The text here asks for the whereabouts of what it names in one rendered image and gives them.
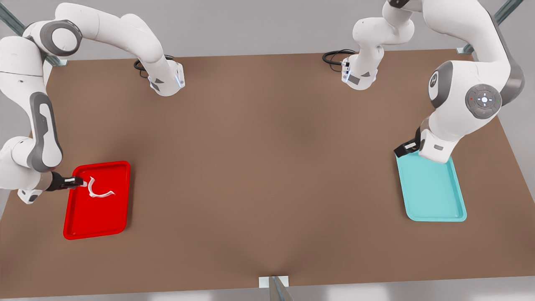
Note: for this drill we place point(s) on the red plastic tray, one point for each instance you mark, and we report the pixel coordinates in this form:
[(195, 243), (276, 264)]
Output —
[(98, 213)]

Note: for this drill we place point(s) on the teal plastic tray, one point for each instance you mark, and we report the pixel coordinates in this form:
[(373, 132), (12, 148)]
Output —
[(432, 188)]

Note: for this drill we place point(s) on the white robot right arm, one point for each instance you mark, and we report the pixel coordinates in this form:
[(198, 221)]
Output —
[(25, 62)]

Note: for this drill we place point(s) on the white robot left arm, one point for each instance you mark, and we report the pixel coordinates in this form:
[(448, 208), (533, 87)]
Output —
[(468, 37)]

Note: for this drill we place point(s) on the white drainage pipe clamp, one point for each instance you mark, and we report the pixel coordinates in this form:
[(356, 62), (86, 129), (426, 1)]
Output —
[(100, 195)]

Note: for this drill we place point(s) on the silver frame post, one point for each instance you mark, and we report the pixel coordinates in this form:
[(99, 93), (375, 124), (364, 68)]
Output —
[(276, 288), (503, 12), (12, 21)]

